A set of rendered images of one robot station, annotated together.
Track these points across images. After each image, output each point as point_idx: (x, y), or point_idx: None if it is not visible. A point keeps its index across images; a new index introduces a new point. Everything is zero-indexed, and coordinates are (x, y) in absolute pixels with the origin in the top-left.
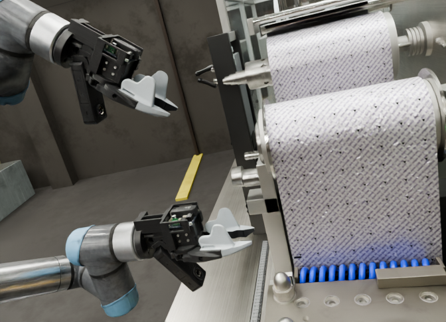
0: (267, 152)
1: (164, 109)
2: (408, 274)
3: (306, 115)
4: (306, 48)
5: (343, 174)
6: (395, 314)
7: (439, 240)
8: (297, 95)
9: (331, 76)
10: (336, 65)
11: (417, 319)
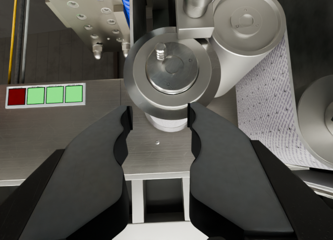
0: (123, 78)
1: (187, 108)
2: (120, 23)
3: None
4: (276, 148)
5: None
6: (92, 10)
7: None
8: (274, 95)
9: (257, 116)
10: (255, 126)
11: (92, 17)
